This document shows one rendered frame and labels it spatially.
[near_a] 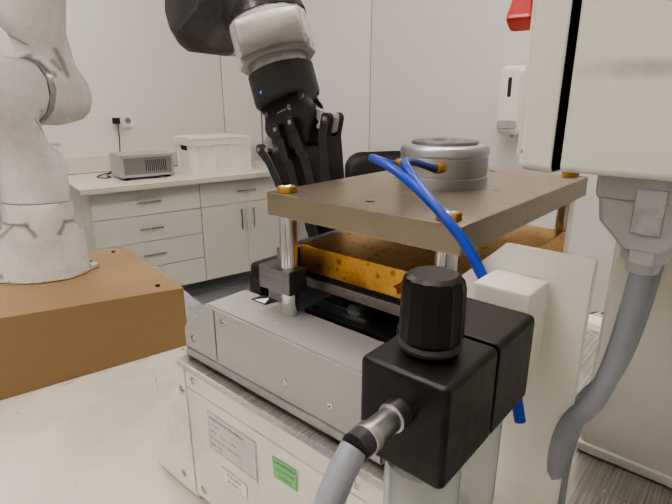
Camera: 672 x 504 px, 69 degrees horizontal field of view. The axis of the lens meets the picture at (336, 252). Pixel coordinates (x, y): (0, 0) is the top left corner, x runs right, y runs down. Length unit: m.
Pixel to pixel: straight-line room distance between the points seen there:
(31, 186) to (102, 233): 1.92
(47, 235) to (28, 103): 0.23
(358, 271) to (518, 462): 0.18
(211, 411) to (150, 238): 2.50
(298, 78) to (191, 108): 3.06
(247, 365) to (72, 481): 0.32
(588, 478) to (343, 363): 0.19
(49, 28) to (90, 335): 0.51
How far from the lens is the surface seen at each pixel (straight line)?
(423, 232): 0.32
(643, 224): 0.28
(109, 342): 0.91
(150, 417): 0.79
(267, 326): 0.43
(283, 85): 0.55
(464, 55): 2.39
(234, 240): 3.19
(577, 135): 0.25
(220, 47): 0.66
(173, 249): 3.04
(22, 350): 0.89
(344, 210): 0.36
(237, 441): 0.51
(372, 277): 0.40
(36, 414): 0.86
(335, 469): 0.18
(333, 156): 0.54
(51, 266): 1.03
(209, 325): 0.49
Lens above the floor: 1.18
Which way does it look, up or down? 17 degrees down
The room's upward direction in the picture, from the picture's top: straight up
